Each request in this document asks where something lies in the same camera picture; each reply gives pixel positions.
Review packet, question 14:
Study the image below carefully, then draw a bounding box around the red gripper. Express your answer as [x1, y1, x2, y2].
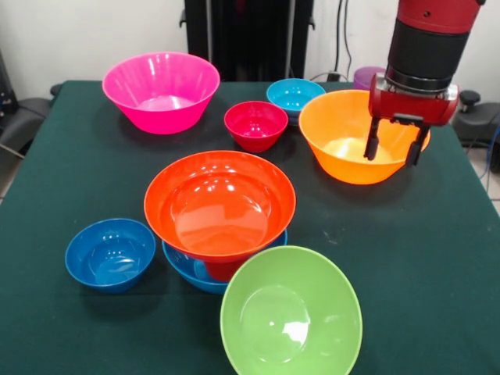
[363, 72, 460, 168]

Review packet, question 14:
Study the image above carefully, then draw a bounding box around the large orange bowl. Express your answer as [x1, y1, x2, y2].
[298, 89, 431, 186]

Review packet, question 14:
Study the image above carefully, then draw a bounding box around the wide red-orange bowl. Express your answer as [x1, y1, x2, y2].
[143, 150, 297, 264]

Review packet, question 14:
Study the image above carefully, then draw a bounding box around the green bowl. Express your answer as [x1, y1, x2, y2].
[220, 245, 364, 375]

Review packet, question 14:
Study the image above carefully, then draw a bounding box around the red-orange plastic cup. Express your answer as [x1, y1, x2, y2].
[204, 255, 252, 283]

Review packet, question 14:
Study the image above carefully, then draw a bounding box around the medium light blue bowl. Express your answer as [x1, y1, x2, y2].
[162, 229, 289, 295]

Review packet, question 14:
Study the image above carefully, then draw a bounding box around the purple translucent cup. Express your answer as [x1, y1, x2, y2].
[353, 66, 388, 91]

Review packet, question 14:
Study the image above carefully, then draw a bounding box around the black chair base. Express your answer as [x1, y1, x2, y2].
[0, 48, 63, 157]
[452, 90, 500, 175]

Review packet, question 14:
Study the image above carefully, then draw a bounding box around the small light blue bowl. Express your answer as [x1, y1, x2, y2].
[266, 77, 327, 115]

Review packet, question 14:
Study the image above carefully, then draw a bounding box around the small crimson bowl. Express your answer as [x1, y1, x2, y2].
[223, 100, 289, 153]

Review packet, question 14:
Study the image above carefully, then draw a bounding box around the large pink bowl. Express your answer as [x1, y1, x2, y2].
[102, 52, 221, 135]

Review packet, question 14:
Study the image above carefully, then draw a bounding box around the small dark blue bowl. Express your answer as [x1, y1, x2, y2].
[64, 217, 157, 295]

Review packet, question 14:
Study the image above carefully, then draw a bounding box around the dark green table cloth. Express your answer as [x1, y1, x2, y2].
[0, 80, 500, 375]

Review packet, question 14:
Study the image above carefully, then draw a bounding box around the black wall cable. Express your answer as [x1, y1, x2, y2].
[312, 0, 355, 82]

